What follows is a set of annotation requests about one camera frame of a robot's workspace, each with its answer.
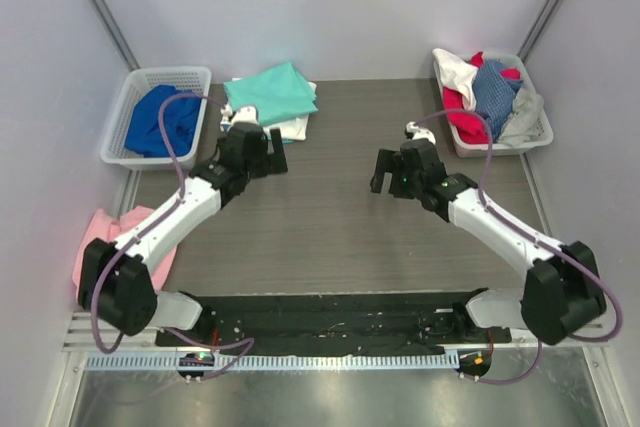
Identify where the teal t shirt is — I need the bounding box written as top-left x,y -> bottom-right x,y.
224,62 -> 317,126

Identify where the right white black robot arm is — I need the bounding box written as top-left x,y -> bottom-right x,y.
370,138 -> 607,345

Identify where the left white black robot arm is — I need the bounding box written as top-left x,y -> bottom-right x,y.
77,122 -> 288,346

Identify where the folded white t shirt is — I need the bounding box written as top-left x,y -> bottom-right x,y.
258,114 -> 311,141

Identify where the red shirt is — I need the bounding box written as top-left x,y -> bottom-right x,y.
441,52 -> 492,145

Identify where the white crumpled shirt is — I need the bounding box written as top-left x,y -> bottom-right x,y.
432,48 -> 479,111

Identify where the blue checkered shirt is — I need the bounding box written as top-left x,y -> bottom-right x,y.
472,59 -> 523,142

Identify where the grey shirt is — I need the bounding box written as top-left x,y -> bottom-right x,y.
498,88 -> 544,148

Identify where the left white plastic basket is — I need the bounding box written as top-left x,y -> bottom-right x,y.
100,66 -> 212,171

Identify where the pink t shirt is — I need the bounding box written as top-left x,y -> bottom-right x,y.
72,206 -> 177,299

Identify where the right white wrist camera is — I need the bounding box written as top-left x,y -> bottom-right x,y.
404,122 -> 436,145

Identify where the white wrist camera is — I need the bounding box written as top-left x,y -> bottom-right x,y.
404,122 -> 436,145
220,104 -> 259,131

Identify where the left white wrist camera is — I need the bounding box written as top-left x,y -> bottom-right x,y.
220,104 -> 259,131

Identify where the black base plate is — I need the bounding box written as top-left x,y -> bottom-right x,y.
154,288 -> 515,356

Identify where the slotted cable duct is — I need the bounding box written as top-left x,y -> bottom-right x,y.
85,350 -> 459,372

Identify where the aluminium frame rail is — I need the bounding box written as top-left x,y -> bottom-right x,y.
61,310 -> 611,354

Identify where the left corner metal post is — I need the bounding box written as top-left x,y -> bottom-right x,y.
88,0 -> 140,71

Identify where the corner metal post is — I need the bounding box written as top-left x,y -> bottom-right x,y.
516,0 -> 596,61
88,0 -> 140,71

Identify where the right corner metal post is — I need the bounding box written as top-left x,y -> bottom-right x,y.
516,0 -> 596,61

